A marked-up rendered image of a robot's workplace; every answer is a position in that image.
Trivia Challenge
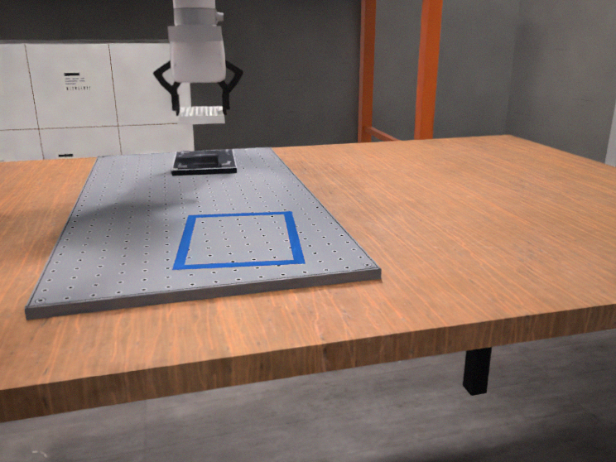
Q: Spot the blue tape square outline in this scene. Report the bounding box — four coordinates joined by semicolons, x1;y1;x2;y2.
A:
172;211;306;270

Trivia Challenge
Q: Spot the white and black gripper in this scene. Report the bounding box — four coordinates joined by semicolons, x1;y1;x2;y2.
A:
153;41;243;116

